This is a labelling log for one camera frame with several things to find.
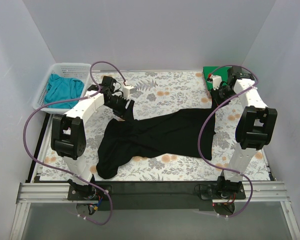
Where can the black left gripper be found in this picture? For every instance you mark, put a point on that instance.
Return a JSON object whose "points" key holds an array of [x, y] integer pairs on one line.
{"points": [[125, 106]]}

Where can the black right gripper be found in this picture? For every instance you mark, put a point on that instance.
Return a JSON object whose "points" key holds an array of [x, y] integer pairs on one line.
{"points": [[217, 95]]}

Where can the black t shirt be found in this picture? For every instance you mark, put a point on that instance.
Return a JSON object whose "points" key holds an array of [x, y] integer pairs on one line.
{"points": [[187, 132]]}

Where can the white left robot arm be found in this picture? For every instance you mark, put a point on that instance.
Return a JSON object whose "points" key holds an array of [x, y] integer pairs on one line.
{"points": [[68, 137]]}

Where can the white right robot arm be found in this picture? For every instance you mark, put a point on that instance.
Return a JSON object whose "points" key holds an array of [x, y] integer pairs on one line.
{"points": [[255, 127]]}

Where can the folded green t shirt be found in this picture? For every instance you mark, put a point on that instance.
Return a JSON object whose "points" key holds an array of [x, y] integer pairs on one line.
{"points": [[217, 71]]}

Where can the floral table mat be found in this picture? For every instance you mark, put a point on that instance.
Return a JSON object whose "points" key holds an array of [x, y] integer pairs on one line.
{"points": [[160, 93]]}

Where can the teal t shirt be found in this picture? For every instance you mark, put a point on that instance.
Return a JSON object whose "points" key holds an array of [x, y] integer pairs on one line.
{"points": [[62, 88]]}

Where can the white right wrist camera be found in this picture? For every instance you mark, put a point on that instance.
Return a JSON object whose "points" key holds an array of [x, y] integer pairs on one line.
{"points": [[213, 81]]}

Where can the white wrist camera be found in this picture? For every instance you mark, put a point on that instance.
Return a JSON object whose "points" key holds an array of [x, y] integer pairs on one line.
{"points": [[213, 81], [128, 90]]}

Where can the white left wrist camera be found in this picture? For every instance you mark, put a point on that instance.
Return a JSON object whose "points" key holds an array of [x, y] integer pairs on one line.
{"points": [[128, 90]]}

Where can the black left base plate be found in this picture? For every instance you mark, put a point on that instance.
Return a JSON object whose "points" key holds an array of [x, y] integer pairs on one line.
{"points": [[79, 192]]}

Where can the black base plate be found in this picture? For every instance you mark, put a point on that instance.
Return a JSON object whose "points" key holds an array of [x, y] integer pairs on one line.
{"points": [[79, 192], [209, 191]]}

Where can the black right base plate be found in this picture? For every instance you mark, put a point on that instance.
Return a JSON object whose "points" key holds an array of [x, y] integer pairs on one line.
{"points": [[209, 191]]}

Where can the aluminium frame rail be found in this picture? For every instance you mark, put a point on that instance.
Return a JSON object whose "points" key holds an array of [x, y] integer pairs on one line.
{"points": [[128, 195]]}

